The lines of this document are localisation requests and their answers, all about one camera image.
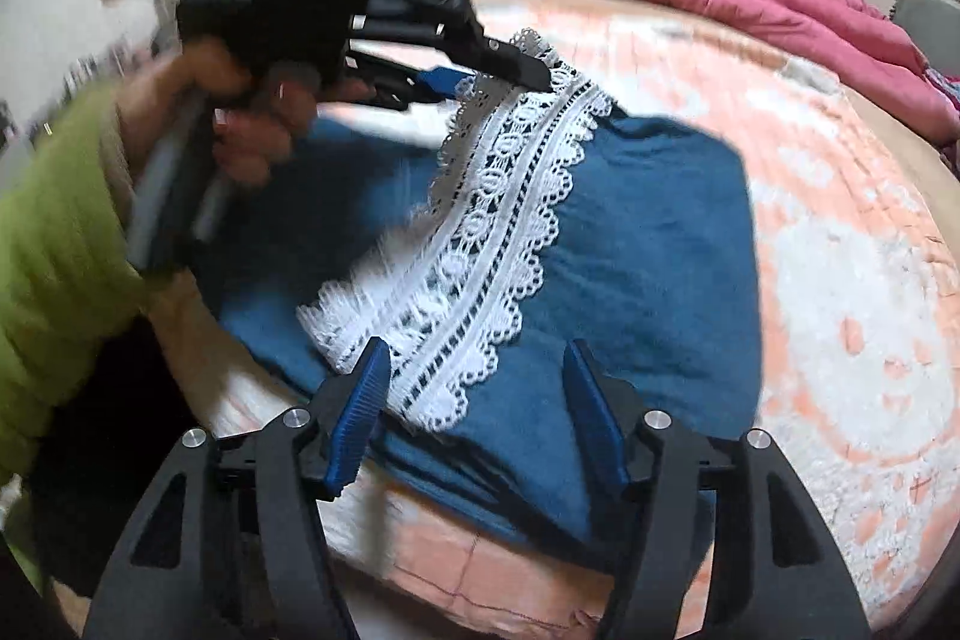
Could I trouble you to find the grey quilted headboard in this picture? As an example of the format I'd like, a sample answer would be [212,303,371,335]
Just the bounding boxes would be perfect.
[892,0,960,67]

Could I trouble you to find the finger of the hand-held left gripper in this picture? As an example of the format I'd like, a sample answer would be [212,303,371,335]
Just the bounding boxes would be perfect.
[341,47,485,112]
[341,0,554,90]

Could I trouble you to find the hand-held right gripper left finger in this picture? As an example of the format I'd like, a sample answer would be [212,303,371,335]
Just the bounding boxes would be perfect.
[82,336,395,640]

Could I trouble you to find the person's left forearm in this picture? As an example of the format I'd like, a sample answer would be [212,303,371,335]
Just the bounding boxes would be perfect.
[0,77,155,483]

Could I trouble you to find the blue denim pants lace trim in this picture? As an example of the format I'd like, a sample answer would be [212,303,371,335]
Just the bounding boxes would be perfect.
[195,29,762,573]

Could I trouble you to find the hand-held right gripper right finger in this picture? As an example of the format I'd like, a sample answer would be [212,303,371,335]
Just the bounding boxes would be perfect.
[562,338,871,640]

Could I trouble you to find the colourful crumpled cloth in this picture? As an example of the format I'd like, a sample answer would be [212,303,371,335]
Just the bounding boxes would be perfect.
[926,66,960,109]

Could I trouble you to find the person's left hand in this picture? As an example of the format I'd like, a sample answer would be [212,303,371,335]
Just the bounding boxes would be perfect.
[180,40,320,187]

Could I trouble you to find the person's dark clothing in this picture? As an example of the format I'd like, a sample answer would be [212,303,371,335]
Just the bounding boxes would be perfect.
[30,325,226,600]

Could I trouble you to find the peach white fleece blanket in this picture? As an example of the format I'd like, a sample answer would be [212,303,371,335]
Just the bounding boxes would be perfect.
[150,0,960,640]

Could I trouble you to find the beige bed mattress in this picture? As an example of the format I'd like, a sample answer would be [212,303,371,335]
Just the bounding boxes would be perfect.
[885,115,960,199]

